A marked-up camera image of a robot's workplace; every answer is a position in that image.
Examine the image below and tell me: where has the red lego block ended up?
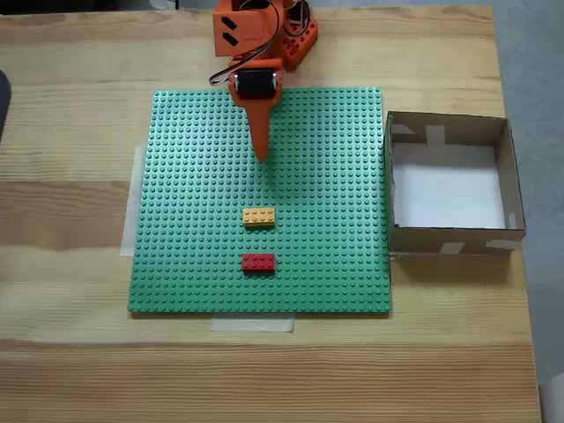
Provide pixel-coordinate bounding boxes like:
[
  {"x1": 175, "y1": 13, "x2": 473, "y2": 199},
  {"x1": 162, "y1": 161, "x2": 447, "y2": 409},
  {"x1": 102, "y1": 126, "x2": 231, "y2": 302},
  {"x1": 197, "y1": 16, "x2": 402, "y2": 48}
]
[{"x1": 241, "y1": 253, "x2": 277, "y2": 275}]

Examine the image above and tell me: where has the yellow lego block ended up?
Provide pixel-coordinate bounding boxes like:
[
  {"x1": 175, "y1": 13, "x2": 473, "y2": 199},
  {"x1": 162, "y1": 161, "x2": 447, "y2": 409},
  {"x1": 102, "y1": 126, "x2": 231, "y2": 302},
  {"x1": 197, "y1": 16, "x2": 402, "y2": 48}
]
[{"x1": 242, "y1": 206, "x2": 277, "y2": 228}]

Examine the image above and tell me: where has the green lego baseplate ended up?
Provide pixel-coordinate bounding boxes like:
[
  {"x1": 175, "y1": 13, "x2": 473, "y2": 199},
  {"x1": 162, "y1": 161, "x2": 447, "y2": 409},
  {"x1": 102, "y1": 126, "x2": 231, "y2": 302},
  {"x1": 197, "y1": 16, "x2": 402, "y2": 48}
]
[{"x1": 127, "y1": 86, "x2": 393, "y2": 317}]

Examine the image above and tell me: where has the cardboard box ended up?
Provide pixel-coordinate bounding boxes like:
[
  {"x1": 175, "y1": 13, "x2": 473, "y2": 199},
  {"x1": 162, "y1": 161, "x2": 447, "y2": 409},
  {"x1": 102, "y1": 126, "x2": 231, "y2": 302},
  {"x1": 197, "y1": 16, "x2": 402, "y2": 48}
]
[{"x1": 382, "y1": 110, "x2": 527, "y2": 256}]

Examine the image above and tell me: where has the long masking tape strip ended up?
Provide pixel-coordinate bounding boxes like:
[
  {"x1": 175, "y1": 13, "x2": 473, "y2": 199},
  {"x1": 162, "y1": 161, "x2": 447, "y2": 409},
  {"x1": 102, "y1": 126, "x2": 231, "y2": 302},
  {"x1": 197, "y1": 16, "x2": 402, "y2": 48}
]
[{"x1": 119, "y1": 141, "x2": 149, "y2": 257}]

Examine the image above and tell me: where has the short masking tape strip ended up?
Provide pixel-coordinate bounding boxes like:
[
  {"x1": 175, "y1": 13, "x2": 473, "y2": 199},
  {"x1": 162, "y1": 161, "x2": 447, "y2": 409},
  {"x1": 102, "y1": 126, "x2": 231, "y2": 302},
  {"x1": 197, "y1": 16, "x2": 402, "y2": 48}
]
[{"x1": 210, "y1": 315, "x2": 295, "y2": 334}]

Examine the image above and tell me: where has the white paper sheet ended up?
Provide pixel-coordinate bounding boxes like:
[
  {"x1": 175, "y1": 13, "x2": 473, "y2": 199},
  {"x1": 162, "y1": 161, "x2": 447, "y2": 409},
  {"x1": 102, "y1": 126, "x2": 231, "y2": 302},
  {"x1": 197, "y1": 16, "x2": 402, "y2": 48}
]
[{"x1": 391, "y1": 143, "x2": 507, "y2": 229}]

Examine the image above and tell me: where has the black rounded object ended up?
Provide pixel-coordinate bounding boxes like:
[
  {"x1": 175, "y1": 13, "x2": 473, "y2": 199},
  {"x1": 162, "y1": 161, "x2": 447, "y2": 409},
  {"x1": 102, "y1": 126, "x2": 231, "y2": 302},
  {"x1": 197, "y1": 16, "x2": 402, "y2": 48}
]
[{"x1": 0, "y1": 69, "x2": 12, "y2": 145}]

